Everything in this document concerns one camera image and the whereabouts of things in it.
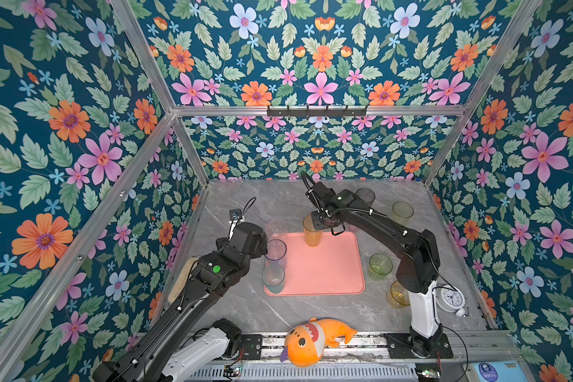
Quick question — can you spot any yellow tall cup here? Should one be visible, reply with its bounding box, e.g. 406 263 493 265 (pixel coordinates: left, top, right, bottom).
302 215 323 248

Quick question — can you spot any clear transparent cup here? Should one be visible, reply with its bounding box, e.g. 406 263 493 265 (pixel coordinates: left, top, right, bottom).
265 219 287 240

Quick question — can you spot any blue transparent cup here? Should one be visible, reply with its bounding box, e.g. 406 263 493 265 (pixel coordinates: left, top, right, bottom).
265 239 287 268

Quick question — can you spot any pink plastic tray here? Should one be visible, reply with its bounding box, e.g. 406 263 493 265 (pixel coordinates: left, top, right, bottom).
264 232 365 297

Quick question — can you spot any grey smoky cup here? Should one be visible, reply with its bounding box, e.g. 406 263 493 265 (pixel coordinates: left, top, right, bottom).
356 188 376 206

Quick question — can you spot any tall light green cup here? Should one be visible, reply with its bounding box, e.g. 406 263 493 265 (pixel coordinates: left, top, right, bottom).
391 201 415 226

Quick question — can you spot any teal frosted cup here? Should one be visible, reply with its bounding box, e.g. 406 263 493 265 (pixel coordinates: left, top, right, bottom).
262 264 286 294

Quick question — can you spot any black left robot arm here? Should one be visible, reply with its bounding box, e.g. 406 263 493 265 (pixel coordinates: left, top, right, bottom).
92 222 267 381

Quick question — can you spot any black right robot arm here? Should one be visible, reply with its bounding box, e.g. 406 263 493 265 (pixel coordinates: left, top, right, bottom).
306 183 441 339

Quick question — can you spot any short green cup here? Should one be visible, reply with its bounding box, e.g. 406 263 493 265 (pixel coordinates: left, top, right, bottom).
369 252 393 281

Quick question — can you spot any beige sponge brush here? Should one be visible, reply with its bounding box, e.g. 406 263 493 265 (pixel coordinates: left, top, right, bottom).
168 257 199 304

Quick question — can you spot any short yellow cup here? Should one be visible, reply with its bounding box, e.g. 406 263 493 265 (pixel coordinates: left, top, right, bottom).
387 281 410 309

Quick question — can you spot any orange plush toy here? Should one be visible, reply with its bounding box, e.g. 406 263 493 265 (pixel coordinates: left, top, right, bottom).
279 318 357 368

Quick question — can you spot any white round object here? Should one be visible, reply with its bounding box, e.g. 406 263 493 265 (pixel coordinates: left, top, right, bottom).
435 285 469 318

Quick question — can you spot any blue white box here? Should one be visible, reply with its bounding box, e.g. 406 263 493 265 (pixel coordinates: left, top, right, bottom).
466 361 528 382

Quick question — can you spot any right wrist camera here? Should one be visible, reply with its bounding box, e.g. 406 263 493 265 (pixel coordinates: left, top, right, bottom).
305 182 336 212

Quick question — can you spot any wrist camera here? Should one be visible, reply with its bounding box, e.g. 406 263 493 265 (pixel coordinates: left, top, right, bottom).
305 182 336 212
229 209 243 238

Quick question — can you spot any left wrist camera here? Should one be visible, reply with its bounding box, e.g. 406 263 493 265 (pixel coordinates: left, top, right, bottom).
229 209 243 238

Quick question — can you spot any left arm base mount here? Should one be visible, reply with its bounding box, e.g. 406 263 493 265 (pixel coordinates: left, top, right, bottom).
212 318 264 361

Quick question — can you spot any black hook rail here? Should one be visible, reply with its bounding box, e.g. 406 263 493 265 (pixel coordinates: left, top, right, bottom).
266 105 368 119

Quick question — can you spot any white vented cable duct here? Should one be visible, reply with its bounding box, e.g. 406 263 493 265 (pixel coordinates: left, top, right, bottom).
188 364 419 381

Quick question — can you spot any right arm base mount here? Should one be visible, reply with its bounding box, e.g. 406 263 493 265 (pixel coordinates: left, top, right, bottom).
383 326 455 359

